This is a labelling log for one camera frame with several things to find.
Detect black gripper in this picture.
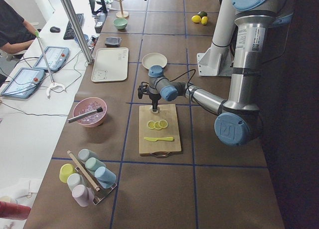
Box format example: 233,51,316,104
149,93,161,112

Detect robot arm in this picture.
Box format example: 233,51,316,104
138,0,294,146

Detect white bear tray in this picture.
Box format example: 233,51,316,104
91,47,129,83

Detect lemon slice top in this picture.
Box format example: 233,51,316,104
147,120,155,130

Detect lemon slice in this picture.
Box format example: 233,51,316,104
147,120,155,130
154,121,162,130
159,119,168,129

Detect lemon slice bottom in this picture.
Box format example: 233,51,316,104
159,119,168,129

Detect lemon slice middle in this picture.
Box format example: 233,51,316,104
154,121,162,130

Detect wooden cutting board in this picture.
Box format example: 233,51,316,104
139,104,181,158

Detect yellow plastic knife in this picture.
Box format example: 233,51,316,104
144,137,174,142

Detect cream round plate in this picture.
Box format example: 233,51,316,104
142,52,167,70

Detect pink bowl with ice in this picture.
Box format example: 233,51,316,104
73,97,107,128

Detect grey purple folded cloths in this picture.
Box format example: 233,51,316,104
105,37,122,47

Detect green cup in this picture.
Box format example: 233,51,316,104
85,157,106,175

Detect grey cup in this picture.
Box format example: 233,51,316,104
78,149,98,163

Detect blue cup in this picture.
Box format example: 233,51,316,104
94,167,117,189

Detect green bowl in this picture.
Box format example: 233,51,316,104
113,18,128,30

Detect yellow lemon upper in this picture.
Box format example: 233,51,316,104
191,15,201,23

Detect yellow lemon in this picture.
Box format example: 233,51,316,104
191,15,201,23
201,16,208,25

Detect wooden mug stand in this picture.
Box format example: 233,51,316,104
115,0,129,18

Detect yellow lemon lower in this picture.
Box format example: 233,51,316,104
201,16,208,25

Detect reacher grabber stick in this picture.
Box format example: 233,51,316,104
34,30,66,99

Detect green lime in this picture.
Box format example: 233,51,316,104
197,11,207,18

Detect white cup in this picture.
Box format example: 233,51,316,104
67,173,86,192

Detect yellow cup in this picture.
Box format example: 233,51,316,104
59,164,75,183

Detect teach pendant far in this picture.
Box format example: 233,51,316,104
33,46,70,72

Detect teach pendant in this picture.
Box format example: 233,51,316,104
33,46,70,72
0,68,45,99

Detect black keyboard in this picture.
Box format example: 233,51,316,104
63,13,85,40

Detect pink cup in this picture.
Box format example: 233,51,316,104
72,185,94,207

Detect black computer mouse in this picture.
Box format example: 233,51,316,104
50,26,60,33

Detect teach pendant near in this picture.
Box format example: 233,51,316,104
0,68,45,99

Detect seated person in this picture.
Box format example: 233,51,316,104
0,0,37,55

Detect red bottle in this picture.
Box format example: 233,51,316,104
0,201,31,220

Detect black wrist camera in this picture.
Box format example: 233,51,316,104
138,81,149,99

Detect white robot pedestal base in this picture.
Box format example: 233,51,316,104
197,0,235,76

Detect wire cup rack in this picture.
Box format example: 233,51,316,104
75,166,117,205

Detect aluminium frame post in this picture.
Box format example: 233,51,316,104
60,0,93,65

